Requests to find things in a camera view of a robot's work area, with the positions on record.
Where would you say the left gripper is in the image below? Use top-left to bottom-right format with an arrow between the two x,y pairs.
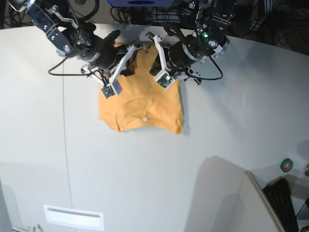
149,38 -> 207,75

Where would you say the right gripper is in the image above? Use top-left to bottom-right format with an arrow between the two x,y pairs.
77,30 -> 135,77

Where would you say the orange t-shirt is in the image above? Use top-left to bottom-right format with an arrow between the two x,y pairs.
98,45 -> 184,134

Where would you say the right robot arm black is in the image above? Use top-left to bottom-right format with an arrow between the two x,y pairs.
8,0 -> 135,76

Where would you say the blue box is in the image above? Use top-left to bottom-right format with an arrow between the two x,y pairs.
108,0 -> 175,7

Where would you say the green tape roll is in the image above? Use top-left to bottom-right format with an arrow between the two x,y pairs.
280,158 -> 293,173

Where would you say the black keyboard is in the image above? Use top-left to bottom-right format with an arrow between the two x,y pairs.
263,178 -> 299,232

